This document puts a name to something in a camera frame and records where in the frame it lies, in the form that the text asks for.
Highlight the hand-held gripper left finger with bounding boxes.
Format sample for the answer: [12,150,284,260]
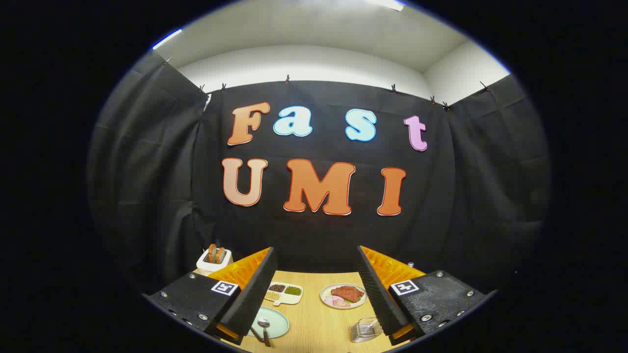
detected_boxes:
[142,247,278,346]

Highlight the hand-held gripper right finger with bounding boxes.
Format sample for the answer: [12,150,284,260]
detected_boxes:
[357,245,497,346]

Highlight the brown steak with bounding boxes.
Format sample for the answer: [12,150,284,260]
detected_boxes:
[331,285,365,303]

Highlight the white divided bean dish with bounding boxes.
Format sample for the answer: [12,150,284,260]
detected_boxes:
[264,281,304,306]

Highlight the light blue plate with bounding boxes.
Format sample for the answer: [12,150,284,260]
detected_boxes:
[247,306,290,339]

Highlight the white round dinner plate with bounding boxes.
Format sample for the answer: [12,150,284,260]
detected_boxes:
[320,283,368,310]

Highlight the white toaster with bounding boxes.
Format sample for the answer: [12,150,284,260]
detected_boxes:
[196,248,234,275]

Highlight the black backdrop cloth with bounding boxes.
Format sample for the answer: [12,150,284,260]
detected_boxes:
[87,49,551,300]

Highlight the row of black cloth clips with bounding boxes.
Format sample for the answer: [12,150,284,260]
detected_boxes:
[164,55,491,111]

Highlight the ceiling light strip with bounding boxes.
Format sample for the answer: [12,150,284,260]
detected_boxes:
[152,28,183,50]
[366,0,407,11]

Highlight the metal wire basket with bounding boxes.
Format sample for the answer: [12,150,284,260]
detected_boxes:
[350,317,383,343]

